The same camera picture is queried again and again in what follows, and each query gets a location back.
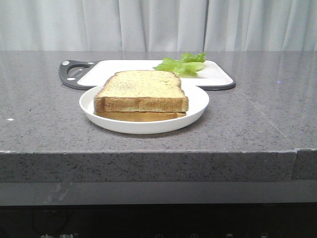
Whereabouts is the white cutting board grey rim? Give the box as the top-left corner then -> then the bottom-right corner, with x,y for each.
58,59 -> 236,91

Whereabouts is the white curtain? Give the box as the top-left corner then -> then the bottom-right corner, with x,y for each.
0,0 -> 317,52

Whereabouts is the toasted bread slice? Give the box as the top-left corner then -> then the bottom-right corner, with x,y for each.
94,112 -> 187,122
94,70 -> 189,113

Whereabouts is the green lettuce leaf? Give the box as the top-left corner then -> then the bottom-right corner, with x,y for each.
154,53 -> 206,76

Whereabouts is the white round plate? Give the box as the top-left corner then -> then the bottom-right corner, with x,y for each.
79,84 -> 209,134

